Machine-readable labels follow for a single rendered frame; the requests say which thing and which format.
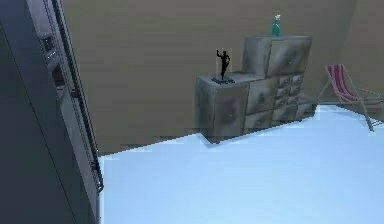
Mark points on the dark grey fridge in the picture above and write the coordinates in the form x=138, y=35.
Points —
x=33, y=133

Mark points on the red striped deck chair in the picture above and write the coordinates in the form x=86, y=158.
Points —
x=343, y=88

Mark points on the black figure statue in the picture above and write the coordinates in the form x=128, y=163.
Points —
x=224, y=66

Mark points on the teal spray bottle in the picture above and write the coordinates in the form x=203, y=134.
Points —
x=275, y=27

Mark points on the grey stepped chest of drawers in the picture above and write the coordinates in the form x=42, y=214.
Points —
x=253, y=96

